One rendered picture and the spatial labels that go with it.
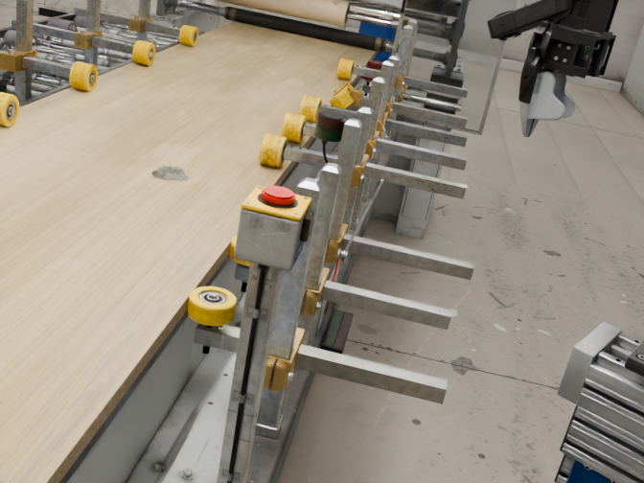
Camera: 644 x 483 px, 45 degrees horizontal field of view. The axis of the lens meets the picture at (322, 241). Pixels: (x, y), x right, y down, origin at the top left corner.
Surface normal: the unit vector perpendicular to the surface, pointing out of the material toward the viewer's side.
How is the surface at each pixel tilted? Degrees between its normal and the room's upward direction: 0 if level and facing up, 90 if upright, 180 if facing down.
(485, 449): 0
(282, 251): 90
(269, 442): 0
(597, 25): 90
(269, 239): 90
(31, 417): 0
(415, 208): 90
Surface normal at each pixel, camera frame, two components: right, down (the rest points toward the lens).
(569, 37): -0.62, 0.22
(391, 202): -0.18, 0.37
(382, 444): 0.18, -0.90
